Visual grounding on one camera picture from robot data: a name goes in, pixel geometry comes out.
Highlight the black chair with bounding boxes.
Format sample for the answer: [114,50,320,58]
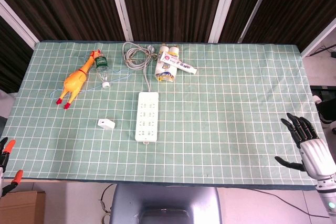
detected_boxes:
[311,84,336,133]

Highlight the blue wire clothes hanger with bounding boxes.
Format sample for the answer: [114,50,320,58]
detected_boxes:
[50,53,131,99]

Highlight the yellow rubber chicken toy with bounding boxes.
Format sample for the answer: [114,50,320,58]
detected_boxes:
[56,49,102,110]

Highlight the small white adapter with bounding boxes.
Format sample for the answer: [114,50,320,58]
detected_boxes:
[97,119,117,131]

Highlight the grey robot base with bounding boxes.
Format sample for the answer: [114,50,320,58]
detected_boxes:
[109,183,223,224]

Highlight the white drink bottle yellow label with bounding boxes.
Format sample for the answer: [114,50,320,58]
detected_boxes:
[167,46,181,83]
[154,45,171,82]

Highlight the grey cable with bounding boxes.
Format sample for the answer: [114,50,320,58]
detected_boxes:
[122,41,159,93]

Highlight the thin cable under table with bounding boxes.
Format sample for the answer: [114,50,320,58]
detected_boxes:
[99,183,117,224]

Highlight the clear plastic bottle green label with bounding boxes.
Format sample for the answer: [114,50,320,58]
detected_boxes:
[94,54,111,89]

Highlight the white frame post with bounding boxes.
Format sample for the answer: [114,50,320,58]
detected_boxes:
[237,0,277,44]
[208,0,242,44]
[300,16,336,57]
[0,0,40,49]
[107,0,133,42]

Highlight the white toothpaste tube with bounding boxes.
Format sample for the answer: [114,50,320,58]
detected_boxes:
[159,51,198,76]

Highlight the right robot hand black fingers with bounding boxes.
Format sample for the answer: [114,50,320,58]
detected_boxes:
[274,112,336,182]

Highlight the white power strip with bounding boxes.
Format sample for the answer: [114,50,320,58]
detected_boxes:
[134,91,160,145]

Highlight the black floor cable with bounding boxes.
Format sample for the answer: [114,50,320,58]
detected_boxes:
[253,188,330,219]

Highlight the green grid tablecloth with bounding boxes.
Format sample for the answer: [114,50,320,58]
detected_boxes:
[0,40,326,190]

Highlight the brown cardboard box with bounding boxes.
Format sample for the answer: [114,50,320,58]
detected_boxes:
[0,190,46,224]

